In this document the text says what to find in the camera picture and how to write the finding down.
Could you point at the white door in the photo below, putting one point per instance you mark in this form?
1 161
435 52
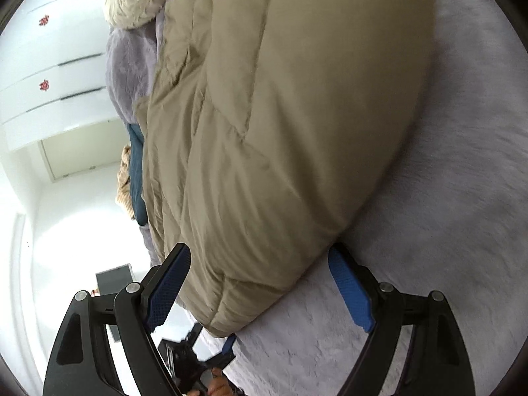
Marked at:
90 148

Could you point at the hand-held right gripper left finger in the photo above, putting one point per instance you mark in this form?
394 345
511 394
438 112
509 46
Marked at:
167 288

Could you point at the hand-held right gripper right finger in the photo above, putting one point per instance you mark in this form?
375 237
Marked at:
350 288

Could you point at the person's left hand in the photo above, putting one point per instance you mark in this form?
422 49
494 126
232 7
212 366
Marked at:
218 385

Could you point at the teal blue garment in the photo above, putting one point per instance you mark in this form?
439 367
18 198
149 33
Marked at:
136 173

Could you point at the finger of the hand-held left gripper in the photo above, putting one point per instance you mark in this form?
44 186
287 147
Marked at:
229 344

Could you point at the tan striped garment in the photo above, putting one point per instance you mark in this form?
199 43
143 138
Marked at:
123 185

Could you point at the dark rectangular box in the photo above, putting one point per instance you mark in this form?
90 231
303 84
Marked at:
114 279

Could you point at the red paper decoration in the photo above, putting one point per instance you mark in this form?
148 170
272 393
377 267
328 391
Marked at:
43 19
44 85

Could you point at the lavender fleece blanket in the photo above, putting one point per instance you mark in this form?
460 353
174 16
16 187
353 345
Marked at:
433 255

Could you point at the white wardrobe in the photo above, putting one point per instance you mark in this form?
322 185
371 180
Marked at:
53 70

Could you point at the beige puffer jacket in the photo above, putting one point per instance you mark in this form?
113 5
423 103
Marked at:
268 132

